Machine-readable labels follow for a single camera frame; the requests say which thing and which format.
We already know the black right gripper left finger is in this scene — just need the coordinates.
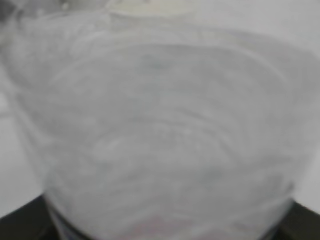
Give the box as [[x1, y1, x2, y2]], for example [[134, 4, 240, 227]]
[[0, 196, 59, 240]]

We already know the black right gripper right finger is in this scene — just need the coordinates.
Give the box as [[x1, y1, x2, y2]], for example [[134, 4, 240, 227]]
[[269, 200, 320, 240]]

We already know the clear plastic water bottle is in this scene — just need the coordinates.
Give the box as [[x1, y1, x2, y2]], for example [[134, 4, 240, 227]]
[[0, 0, 320, 240]]

